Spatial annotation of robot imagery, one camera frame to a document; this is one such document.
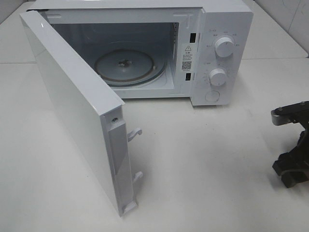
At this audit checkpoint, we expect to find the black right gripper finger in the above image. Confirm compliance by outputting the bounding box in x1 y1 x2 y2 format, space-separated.
272 130 309 188
271 101 309 126

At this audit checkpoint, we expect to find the white microwave door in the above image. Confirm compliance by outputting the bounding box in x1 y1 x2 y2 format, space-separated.
20 11 143 216

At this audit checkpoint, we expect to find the lower white timer knob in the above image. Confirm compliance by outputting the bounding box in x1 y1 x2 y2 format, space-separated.
209 68 227 86

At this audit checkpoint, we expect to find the upper white power knob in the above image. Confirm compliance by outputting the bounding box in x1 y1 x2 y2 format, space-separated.
214 35 235 58

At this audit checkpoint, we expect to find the white microwave oven body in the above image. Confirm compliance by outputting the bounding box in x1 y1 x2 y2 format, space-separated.
26 0 253 106

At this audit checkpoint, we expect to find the glass microwave turntable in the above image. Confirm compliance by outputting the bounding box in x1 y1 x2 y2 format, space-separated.
94 49 167 87

